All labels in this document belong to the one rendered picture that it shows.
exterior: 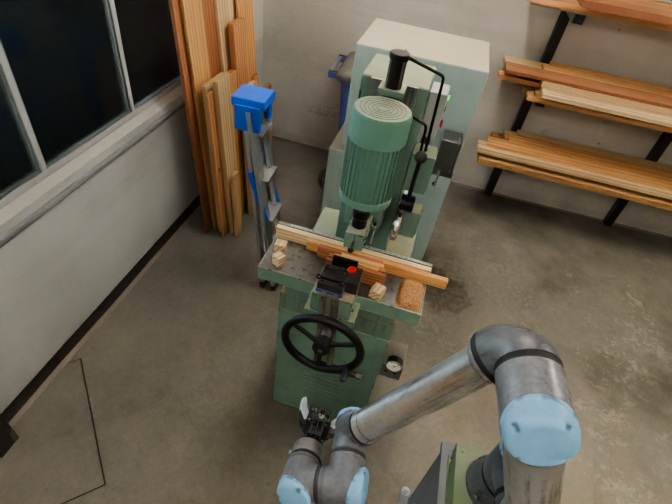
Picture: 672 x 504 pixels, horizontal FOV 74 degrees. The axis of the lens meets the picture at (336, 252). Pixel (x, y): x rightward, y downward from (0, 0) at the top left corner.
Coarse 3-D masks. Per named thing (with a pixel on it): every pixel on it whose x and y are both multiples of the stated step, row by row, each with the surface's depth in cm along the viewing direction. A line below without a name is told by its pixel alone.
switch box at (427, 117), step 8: (432, 88) 148; (448, 88) 150; (432, 96) 147; (432, 104) 148; (440, 104) 148; (424, 112) 151; (432, 112) 150; (440, 112) 149; (424, 120) 152; (440, 120) 152; (432, 136) 155
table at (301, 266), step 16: (288, 240) 170; (288, 256) 164; (304, 256) 165; (272, 272) 158; (288, 272) 158; (304, 272) 159; (304, 288) 159; (368, 288) 157; (368, 304) 155; (384, 304) 153; (352, 320) 149; (400, 320) 156; (416, 320) 153
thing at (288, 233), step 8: (280, 232) 169; (288, 232) 168; (296, 232) 167; (304, 232) 167; (296, 240) 169; (304, 240) 168; (320, 240) 166; (328, 240) 166; (344, 248) 165; (376, 256) 163; (384, 256) 163; (400, 264) 162; (408, 264) 162; (416, 264) 162
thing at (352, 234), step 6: (372, 216) 160; (348, 228) 153; (354, 228) 154; (366, 228) 155; (348, 234) 152; (354, 234) 152; (360, 234) 152; (366, 234) 154; (348, 240) 154; (354, 240) 153; (360, 240) 153; (348, 246) 156; (354, 246) 155; (360, 246) 154
